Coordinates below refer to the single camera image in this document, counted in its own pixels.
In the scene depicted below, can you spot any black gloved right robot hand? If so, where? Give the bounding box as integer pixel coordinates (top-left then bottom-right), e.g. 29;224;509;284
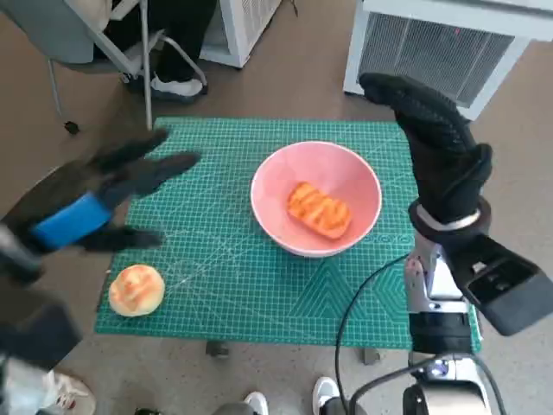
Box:
359;72;493;226

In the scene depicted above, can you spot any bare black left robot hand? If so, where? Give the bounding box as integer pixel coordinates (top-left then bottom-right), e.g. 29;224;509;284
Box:
25;127;202;254

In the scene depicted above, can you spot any round pale toy bun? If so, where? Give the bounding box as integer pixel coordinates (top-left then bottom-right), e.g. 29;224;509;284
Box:
107;264;166;319

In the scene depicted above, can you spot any long orange toy bread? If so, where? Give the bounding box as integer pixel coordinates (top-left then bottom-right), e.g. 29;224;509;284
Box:
287;182;352;241

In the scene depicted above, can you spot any pink bowl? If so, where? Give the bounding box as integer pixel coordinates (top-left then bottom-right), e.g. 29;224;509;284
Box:
250;141;384;259

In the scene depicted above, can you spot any large white grille appliance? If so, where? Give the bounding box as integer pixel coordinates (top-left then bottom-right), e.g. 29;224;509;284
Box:
343;0;553;122

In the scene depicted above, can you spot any green cutting mat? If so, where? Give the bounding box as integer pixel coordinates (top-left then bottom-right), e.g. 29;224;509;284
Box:
93;117;483;351

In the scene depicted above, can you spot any person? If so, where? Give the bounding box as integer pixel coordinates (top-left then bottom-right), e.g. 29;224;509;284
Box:
103;0;217;103
0;354;97;415

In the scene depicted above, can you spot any grey metal chair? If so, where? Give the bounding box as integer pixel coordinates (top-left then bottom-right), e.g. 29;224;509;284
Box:
0;0;208;135

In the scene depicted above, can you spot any small white grille appliance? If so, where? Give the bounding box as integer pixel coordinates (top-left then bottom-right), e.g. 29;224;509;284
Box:
198;0;282;68

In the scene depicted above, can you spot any white shoe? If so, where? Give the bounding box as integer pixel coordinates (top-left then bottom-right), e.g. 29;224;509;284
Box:
244;391;269;415
313;375;340;415

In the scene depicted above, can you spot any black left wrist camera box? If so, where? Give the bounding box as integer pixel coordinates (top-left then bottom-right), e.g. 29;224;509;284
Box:
0;302;83;373

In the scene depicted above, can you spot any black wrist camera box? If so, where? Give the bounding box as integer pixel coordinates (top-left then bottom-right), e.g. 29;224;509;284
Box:
0;302;83;373
448;233;543;337

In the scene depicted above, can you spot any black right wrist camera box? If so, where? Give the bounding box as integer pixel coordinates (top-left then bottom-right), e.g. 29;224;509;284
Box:
448;233;543;337

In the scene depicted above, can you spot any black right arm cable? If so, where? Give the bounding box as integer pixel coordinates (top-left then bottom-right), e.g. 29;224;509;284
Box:
334;254;411;415
349;354;506;415

